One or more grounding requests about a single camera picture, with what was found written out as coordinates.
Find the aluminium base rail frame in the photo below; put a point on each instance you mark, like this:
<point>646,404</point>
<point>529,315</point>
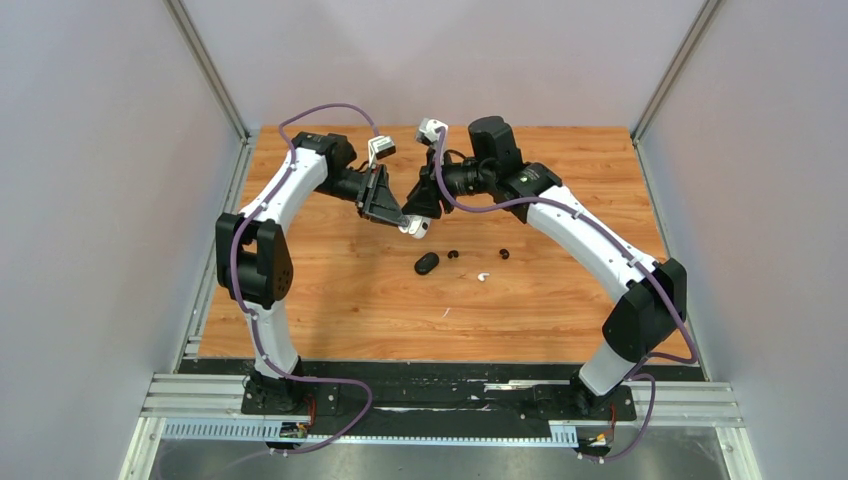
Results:
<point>438,421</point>

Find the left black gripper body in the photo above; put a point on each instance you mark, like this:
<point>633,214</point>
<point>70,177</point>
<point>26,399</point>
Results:
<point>365,194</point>

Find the aluminium corner post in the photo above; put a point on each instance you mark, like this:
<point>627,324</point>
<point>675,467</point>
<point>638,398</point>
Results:
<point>693,36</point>
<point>203,59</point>

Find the right aluminium corner post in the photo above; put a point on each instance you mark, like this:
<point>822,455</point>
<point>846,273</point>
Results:
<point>693,36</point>

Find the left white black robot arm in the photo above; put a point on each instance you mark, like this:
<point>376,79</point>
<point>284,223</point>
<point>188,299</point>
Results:
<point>253,260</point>

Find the left aluminium corner post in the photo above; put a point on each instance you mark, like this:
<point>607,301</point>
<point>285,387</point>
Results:
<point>203,59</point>

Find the white earbud charging case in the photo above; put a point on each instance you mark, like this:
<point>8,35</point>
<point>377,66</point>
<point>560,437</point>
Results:
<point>416,226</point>

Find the black earbud charging case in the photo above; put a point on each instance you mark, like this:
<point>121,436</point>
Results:
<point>426,263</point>

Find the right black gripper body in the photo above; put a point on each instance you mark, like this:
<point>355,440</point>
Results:
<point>432,159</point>

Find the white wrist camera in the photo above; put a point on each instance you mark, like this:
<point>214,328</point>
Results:
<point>379,147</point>
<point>429,131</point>

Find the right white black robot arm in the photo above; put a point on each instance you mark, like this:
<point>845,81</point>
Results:
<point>649,296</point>

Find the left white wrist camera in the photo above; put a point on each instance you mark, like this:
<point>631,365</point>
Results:
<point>379,147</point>

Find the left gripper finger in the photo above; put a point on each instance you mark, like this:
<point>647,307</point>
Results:
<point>388,199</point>
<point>399,221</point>

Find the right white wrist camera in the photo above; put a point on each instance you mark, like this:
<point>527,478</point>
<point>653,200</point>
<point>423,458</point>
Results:
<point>429,131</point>

